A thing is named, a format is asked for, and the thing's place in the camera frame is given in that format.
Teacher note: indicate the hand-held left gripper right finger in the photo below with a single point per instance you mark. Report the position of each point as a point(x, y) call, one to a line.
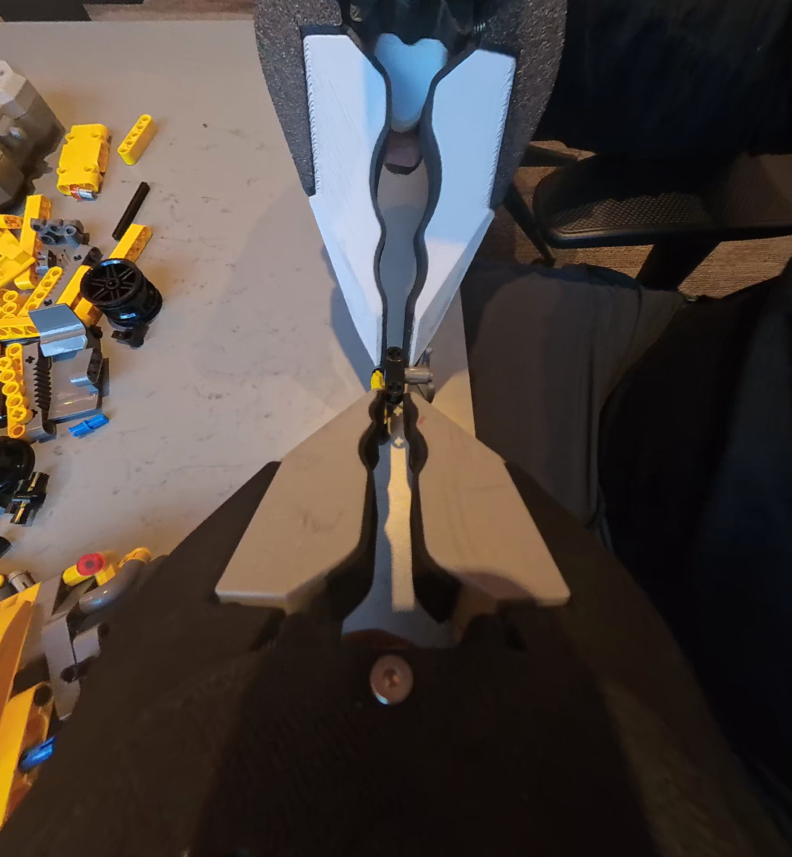
point(489, 529)

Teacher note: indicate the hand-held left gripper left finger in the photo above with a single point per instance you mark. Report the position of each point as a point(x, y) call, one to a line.
point(295, 529)

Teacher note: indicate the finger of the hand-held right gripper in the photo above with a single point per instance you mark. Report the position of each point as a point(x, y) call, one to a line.
point(469, 167)
point(342, 167)

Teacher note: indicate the black beam with yellow pins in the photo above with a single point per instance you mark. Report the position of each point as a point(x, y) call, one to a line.
point(386, 415)

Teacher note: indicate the dark grey claw connector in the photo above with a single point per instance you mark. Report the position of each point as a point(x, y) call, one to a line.
point(421, 378)

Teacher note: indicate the short black holed beam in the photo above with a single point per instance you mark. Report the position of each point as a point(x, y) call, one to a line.
point(394, 365)

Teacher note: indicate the grey desk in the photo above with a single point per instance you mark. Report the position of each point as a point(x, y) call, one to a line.
point(235, 234)

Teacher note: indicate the person's right hand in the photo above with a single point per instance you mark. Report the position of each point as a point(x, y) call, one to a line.
point(402, 154)

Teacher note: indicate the black office chair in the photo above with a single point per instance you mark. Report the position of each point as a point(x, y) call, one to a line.
point(528, 224)

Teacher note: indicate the short yellow holed beam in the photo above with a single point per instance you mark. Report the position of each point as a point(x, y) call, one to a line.
point(136, 139)

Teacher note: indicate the person's leg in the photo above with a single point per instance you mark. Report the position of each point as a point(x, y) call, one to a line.
point(550, 368)

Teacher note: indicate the black axle rod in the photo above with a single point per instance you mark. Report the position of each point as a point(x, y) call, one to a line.
point(131, 211)

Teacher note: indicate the yellow motor block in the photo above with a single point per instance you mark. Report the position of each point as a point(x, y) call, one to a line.
point(84, 157)

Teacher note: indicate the long yellow holed beam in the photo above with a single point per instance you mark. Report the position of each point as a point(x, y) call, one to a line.
point(128, 244)

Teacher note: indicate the long blue connector pin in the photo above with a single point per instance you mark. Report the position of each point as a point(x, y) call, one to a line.
point(89, 425)

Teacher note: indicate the black angled connector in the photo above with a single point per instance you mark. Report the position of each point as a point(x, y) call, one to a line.
point(131, 335)

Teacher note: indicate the black spoked wheel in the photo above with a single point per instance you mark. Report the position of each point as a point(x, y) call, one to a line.
point(111, 284)

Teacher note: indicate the dark grey joint connector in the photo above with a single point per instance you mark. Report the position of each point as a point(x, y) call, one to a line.
point(58, 231)

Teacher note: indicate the grey battery box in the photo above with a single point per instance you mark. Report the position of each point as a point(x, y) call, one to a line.
point(1, 134)

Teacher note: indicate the grey digger bucket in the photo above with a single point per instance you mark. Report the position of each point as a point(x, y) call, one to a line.
point(61, 328)

